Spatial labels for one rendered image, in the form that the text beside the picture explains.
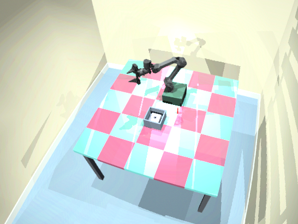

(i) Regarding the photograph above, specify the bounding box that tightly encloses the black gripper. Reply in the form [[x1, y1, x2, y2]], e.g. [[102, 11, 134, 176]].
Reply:
[[127, 63, 146, 85]]

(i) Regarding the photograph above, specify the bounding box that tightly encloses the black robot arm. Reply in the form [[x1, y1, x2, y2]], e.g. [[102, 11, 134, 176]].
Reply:
[[143, 57, 187, 92]]

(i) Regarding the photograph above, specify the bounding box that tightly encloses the white square plate with hole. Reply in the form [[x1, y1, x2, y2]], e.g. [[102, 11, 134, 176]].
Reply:
[[149, 113, 162, 123]]

